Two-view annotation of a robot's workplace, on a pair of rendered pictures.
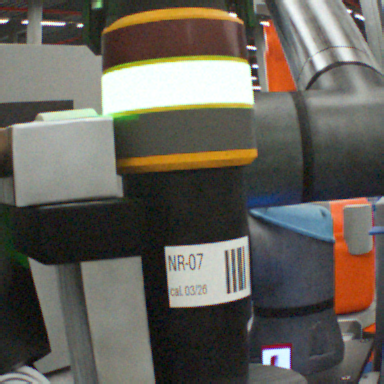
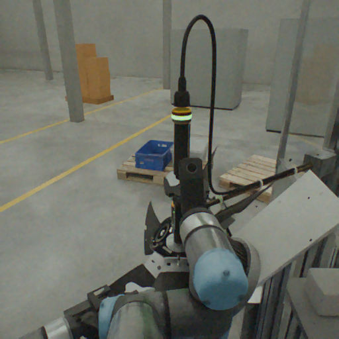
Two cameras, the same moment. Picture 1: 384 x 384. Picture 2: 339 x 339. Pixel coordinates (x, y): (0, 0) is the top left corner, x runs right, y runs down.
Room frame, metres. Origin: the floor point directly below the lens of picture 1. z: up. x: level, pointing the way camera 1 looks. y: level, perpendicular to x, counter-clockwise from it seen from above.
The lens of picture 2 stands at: (0.85, -0.11, 1.77)
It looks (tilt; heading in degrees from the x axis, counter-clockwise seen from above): 24 degrees down; 172
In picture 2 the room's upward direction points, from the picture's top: straight up
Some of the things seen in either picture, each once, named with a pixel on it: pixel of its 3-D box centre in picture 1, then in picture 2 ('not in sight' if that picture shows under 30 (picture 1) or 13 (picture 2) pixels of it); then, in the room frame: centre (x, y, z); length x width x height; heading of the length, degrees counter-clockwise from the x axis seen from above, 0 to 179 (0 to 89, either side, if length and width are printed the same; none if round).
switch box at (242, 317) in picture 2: not in sight; (258, 313); (0.06, 0.37, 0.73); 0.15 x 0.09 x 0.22; 80
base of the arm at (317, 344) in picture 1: (294, 331); not in sight; (1.02, -0.13, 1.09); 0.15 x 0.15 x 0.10
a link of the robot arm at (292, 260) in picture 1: (288, 250); not in sight; (1.02, -0.12, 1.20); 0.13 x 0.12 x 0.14; 90
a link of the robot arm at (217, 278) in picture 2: not in sight; (214, 267); (0.51, 0.01, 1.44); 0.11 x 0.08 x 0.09; 0
